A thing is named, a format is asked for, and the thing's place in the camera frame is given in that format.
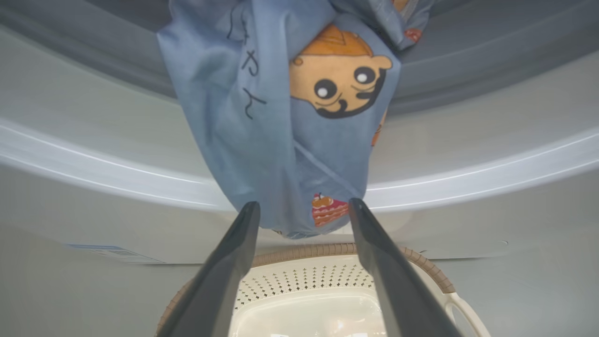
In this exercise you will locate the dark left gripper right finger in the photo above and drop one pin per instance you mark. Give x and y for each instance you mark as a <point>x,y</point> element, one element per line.
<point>398,290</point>

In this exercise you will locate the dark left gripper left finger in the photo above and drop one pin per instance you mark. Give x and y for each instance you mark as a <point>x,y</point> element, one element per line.
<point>220,290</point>

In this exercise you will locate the blue garment with handwritten text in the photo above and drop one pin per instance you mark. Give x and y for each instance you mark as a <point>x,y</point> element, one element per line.
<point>262,154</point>

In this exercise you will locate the cream perforated laundry basket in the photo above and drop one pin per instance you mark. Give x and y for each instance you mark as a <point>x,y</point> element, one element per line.
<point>304,281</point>

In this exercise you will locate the white front-load washing machine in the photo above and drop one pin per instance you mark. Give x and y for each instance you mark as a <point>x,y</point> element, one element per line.
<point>70,210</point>

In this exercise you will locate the grey rubber door gasket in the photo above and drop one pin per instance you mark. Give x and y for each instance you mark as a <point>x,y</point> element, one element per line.
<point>491,51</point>

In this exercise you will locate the blue energy label sticker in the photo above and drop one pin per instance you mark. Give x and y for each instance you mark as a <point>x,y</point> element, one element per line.
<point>117,253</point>

